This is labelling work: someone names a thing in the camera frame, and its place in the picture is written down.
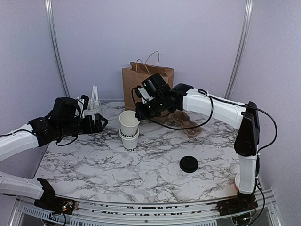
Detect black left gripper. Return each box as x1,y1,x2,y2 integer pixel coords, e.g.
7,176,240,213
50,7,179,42
58,113,108,137

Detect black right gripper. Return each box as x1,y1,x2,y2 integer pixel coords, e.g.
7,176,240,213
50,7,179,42
135,95,166,121

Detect white paper coffee cup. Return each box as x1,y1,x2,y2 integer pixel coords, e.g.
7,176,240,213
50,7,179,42
119,110,140,137

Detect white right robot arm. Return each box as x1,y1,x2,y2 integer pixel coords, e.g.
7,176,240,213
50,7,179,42
131,73,260,216

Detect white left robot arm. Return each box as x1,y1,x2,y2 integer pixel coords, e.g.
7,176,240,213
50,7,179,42
0,95,108,215

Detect white cup with stirrers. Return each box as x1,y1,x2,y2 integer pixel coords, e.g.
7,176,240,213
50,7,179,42
84,85,103,115

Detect stacked white paper cups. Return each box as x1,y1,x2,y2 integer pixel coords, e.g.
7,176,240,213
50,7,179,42
119,129,139,152

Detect brown paper bag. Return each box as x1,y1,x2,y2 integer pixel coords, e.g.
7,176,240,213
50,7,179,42
121,51,175,124

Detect brown cardboard cup carrier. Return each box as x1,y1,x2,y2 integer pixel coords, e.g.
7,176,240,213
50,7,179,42
169,111,203,138

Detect black cup lid stack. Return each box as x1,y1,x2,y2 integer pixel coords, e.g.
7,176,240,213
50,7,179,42
179,156,198,173

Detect white orange paper cup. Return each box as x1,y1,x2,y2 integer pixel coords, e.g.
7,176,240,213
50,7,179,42
235,173,240,191

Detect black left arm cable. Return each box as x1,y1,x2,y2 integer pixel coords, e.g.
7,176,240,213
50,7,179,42
0,128,79,145

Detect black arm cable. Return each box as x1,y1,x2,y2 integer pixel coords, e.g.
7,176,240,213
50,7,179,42
0,128,79,145
131,87,278,156

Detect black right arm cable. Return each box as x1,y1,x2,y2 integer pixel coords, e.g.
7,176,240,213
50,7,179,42
131,87,278,156

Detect left aluminium frame post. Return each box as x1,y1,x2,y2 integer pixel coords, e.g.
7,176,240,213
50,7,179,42
45,0,71,97

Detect aluminium frame post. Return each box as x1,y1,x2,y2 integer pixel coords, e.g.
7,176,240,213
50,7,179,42
45,0,71,97
224,0,254,99

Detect aluminium front rail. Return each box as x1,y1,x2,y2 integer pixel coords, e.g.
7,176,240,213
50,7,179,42
8,190,283,226

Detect right aluminium frame post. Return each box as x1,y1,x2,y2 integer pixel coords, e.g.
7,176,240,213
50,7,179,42
224,0,254,99

